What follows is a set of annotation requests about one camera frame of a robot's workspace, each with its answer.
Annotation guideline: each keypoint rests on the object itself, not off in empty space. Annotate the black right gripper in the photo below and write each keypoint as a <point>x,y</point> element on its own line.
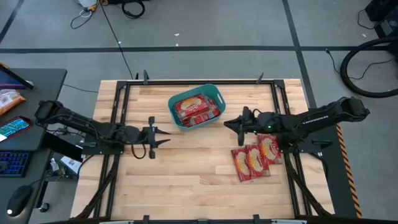
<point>264,123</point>

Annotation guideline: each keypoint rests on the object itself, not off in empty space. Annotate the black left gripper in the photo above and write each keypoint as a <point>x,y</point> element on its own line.
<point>151,137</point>

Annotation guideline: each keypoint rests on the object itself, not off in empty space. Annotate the red butter popcorn bag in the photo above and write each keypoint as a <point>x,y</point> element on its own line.
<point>202,118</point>
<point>256,161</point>
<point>270,149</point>
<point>213,104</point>
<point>191,105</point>
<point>241,166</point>

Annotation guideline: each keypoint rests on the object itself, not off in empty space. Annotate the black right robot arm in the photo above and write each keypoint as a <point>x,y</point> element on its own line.
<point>311,121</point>

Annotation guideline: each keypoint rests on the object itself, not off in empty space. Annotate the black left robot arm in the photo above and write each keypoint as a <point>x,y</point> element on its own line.
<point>77,119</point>

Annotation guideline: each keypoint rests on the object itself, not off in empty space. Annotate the teal plastic basket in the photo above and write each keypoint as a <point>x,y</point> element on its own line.
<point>177,102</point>

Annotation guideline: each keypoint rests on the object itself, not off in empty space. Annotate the white box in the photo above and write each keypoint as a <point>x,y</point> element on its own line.
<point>71,163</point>

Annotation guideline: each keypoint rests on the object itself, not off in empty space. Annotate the black base platform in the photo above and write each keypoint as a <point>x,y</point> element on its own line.
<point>337,186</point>

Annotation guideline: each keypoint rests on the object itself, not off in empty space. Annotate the yellow black hazard tape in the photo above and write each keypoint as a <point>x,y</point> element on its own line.
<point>349,174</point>

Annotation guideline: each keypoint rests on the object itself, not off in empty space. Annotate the black office desk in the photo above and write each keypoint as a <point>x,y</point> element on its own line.
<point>46,81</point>

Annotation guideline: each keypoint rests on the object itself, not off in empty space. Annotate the black caster wheel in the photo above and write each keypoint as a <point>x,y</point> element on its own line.
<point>44,207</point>

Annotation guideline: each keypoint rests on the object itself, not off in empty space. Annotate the smartphone with green screen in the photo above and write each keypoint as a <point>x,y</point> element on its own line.
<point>14,127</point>

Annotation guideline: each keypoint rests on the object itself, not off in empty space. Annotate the blue backlit keyboard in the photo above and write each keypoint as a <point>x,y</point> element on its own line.
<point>14,163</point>

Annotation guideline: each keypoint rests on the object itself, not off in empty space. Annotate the black computer mouse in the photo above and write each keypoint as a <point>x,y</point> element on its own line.
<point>18,200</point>

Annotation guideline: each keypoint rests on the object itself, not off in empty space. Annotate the orange snack bag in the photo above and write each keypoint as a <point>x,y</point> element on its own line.
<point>9,99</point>

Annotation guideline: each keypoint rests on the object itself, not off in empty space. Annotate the tilted screen with purple display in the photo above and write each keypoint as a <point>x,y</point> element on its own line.
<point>12,80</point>

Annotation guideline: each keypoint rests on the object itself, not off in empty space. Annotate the black equipment case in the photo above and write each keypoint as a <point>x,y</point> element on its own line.
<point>385,18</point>

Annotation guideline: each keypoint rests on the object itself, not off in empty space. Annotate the black metal table frame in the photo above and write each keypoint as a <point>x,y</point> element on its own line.
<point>199,82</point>

